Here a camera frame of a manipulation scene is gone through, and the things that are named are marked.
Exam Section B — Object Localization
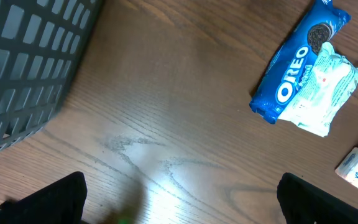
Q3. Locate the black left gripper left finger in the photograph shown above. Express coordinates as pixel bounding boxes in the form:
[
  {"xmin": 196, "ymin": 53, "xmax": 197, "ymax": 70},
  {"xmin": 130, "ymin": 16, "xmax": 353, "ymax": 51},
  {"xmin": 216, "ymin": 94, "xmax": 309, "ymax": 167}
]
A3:
[{"xmin": 0, "ymin": 171, "xmax": 88, "ymax": 224}]

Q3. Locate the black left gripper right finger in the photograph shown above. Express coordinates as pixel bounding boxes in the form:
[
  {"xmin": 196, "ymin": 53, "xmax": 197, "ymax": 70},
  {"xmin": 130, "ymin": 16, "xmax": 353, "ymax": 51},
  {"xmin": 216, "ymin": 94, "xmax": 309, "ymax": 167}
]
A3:
[{"xmin": 277, "ymin": 173, "xmax": 358, "ymax": 224}]

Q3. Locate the mint green snack packet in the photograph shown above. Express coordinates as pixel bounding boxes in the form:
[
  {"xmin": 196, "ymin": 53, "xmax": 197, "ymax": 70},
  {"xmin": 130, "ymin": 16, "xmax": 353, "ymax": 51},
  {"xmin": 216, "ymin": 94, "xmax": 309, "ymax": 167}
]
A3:
[{"xmin": 278, "ymin": 42, "xmax": 358, "ymax": 137}]

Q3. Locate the blue Oreo packet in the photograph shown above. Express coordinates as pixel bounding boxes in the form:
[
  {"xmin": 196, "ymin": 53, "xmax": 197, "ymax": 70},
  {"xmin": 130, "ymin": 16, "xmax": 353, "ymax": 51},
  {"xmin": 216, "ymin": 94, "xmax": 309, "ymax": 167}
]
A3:
[{"xmin": 249, "ymin": 0, "xmax": 351, "ymax": 124}]

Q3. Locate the dark grey plastic basket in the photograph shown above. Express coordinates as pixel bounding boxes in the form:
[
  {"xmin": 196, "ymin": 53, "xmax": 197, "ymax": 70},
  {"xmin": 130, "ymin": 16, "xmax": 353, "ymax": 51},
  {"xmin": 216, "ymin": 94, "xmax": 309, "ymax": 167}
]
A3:
[{"xmin": 0, "ymin": 0, "xmax": 103, "ymax": 152}]

